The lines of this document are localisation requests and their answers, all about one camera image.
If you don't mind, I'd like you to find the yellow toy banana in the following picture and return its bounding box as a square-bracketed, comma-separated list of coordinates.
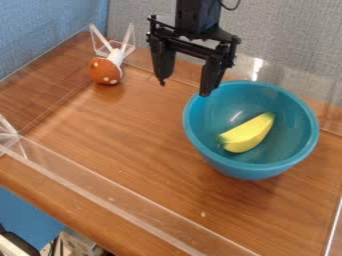
[215, 112, 276, 153]

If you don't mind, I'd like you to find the clear acrylic barrier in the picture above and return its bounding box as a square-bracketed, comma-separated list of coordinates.
[0, 31, 342, 256]

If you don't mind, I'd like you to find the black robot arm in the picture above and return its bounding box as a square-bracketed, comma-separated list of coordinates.
[147, 0, 240, 97]

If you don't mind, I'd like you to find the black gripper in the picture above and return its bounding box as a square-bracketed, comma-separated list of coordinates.
[147, 15, 240, 97]

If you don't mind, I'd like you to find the black cable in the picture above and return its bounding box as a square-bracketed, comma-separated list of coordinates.
[216, 0, 243, 12]

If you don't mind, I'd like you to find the blue plastic bowl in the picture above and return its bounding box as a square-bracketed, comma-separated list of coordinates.
[183, 80, 319, 180]

